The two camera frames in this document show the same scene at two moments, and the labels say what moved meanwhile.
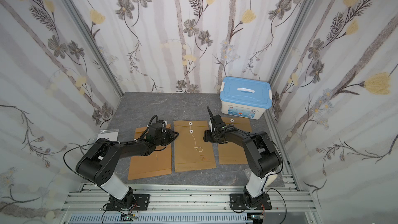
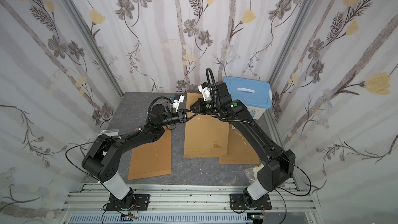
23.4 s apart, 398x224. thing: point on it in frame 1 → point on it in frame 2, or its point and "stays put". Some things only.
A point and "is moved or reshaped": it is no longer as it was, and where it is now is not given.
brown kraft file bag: x=191 y=152 is moved or reshaped
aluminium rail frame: x=290 y=205 stays put
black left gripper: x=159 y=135 → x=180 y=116
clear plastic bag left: x=111 y=134 stays put
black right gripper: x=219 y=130 → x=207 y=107
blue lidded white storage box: x=244 y=97 stays put
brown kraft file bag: x=158 y=163 stays put
